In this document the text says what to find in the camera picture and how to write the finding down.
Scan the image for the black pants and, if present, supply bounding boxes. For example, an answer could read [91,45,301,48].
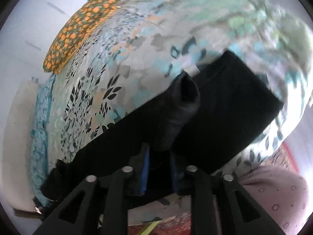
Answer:
[41,51,283,202]

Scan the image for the pink floral clothing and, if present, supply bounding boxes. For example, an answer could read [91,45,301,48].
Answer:
[239,165,309,234]

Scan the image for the red patterned rug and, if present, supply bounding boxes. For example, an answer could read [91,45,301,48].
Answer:
[127,141,300,235]

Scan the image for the teal patterned blanket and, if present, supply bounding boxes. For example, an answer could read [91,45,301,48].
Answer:
[29,75,56,207]

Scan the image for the floral leaf-print bedsheet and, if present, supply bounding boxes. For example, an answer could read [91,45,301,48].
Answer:
[47,0,312,176]

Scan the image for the orange floral pillow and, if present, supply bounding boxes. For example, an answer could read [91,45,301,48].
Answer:
[42,0,121,74]

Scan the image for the white wardrobe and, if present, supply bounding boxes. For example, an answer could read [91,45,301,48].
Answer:
[1,0,87,83]

